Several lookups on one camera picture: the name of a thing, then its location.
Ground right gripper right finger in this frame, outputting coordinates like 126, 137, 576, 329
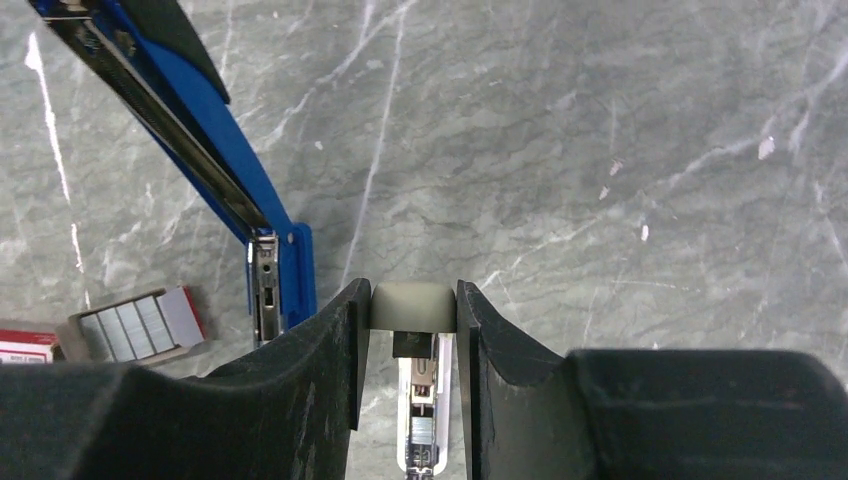
456, 281, 847, 479

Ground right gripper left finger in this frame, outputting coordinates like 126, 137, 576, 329
1, 279, 371, 479

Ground beige stapler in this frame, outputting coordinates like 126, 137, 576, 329
369, 281, 457, 479

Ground cardboard staple tray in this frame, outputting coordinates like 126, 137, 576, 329
55, 286, 206, 365

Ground red white staple box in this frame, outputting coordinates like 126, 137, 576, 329
0, 329, 60, 364

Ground blue stapler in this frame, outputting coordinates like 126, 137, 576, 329
33, 0, 317, 344

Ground silver staple strips in tray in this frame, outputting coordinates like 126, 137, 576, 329
79, 296, 177, 362

